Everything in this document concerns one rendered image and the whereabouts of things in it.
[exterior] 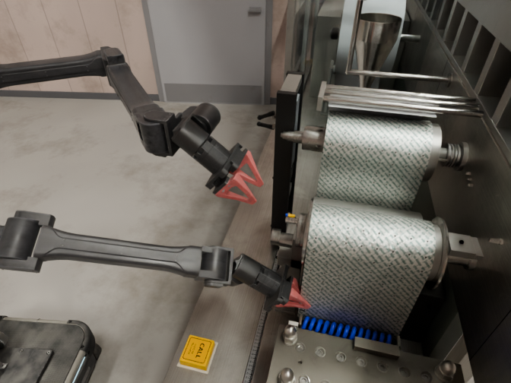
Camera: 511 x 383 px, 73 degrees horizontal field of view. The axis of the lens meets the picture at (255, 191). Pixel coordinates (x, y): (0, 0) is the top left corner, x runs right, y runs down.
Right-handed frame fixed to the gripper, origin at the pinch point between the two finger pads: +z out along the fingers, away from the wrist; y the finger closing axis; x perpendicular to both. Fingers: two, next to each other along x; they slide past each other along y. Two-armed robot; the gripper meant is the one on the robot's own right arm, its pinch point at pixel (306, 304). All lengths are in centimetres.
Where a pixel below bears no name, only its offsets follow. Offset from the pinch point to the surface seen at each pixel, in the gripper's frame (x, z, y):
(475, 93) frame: 49, 8, -40
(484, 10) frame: 62, 0, -55
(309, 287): 5.9, -3.6, 0.2
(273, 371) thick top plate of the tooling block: -5.8, -2.2, 15.2
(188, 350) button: -26.2, -16.3, 10.7
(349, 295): 10.5, 3.9, 0.2
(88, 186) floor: -189, -112, -140
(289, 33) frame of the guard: 17, -37, -102
